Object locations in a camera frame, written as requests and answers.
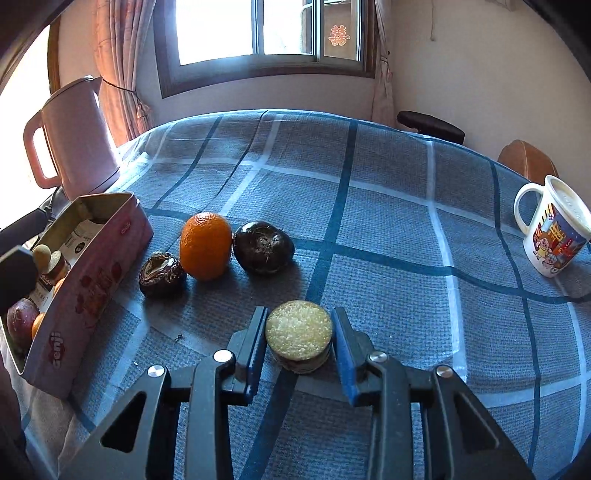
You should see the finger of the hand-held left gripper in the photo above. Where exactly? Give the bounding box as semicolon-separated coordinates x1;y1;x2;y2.
0;208;49;245
0;246;38;315

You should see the white printed mug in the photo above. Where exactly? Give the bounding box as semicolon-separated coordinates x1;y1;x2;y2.
514;174;591;279

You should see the pink tin box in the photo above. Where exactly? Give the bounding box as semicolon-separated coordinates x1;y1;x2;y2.
0;191;154;401

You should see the dark round fruit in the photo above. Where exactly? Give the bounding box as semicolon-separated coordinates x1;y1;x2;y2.
232;220;295;277

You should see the purple passion fruit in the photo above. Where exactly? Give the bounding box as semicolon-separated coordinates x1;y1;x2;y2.
6;298;40;344

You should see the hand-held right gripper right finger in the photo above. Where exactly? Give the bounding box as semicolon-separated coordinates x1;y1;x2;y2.
331;306;536;480

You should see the brown framed window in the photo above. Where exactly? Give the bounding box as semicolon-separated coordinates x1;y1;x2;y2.
152;0;377;99

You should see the black kettle plug cable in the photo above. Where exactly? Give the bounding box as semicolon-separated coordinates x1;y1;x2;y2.
44;185;68;217

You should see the dark round stool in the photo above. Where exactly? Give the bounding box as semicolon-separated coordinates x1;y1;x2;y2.
396;110;466;146

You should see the orange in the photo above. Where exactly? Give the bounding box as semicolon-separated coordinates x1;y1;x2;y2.
180;211;233;282

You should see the printed paper sheet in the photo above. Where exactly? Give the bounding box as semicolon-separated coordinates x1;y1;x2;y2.
60;219;107;259

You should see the pink patterned curtain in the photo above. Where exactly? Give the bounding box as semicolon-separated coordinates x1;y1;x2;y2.
372;0;398;130
95;0;155;139

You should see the dark wrinkled fruit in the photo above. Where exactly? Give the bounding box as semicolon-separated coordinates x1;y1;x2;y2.
139;251;188;298

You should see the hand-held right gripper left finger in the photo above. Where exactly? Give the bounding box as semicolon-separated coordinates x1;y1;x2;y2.
59;305;270;480

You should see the pink electric kettle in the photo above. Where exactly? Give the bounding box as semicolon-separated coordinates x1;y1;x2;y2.
23;76;123;200

